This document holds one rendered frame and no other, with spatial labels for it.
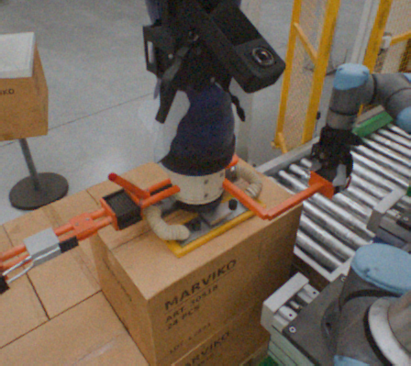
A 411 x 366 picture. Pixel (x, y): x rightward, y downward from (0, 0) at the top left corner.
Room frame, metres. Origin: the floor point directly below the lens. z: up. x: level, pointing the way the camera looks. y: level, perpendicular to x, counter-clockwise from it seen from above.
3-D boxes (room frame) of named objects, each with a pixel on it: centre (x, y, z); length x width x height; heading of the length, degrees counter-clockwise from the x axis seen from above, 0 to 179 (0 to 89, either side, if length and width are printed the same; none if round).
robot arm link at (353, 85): (0.88, -0.36, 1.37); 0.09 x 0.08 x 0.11; 92
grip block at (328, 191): (0.89, -0.38, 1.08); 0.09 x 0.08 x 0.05; 37
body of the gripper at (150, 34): (0.43, 0.01, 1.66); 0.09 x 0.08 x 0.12; 41
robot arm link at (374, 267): (0.42, -0.32, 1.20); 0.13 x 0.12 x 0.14; 157
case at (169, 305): (0.92, 0.02, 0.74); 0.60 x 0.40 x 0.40; 127
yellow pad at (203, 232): (0.84, -0.04, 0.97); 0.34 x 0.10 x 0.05; 127
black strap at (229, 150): (0.91, 0.02, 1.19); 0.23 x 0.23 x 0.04
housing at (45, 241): (0.64, 0.39, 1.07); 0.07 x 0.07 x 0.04; 37
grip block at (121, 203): (0.77, 0.22, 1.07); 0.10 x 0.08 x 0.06; 37
